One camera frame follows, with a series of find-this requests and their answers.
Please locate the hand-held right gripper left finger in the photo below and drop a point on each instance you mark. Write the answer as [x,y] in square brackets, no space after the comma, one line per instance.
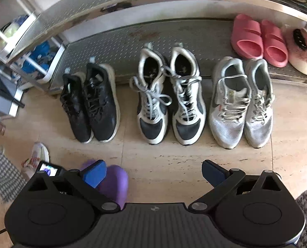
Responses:
[95,172]

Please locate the white storage shelf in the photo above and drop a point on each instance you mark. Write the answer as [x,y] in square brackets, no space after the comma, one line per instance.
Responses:
[50,68]

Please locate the person's white shoe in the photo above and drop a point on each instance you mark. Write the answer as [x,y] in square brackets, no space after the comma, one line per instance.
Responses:
[37,155]

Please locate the metal shoe rack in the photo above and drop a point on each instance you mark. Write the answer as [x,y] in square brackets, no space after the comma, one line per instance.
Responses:
[143,38]

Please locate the grey blue cabinet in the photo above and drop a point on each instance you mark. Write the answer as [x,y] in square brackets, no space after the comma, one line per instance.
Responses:
[2,93]

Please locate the blue packet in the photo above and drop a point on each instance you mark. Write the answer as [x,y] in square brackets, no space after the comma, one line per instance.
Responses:
[21,20]

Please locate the white navy sneaker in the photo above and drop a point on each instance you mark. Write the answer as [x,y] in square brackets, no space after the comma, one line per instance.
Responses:
[187,106]
[150,111]

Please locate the purple slipper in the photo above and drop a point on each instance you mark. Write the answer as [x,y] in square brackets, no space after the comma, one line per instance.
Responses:
[114,186]

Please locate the houndstooth trousers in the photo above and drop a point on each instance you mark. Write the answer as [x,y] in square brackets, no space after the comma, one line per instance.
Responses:
[3,175]

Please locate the silver grey sneaker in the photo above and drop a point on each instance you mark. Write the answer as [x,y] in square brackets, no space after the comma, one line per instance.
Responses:
[259,111]
[225,116]

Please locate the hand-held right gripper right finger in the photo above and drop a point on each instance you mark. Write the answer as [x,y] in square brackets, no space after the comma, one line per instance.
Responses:
[214,171]

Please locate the black mesh sneaker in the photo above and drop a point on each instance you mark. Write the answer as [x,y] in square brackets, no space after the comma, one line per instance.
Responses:
[73,113]
[101,103]

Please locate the yellow green item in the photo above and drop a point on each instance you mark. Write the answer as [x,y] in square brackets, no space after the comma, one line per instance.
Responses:
[10,31]

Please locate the blue white roller skates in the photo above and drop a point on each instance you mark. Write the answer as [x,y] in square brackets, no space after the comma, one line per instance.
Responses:
[38,56]

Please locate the fluffy pink slipper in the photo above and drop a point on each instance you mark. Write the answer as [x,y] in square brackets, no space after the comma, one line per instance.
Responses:
[300,55]

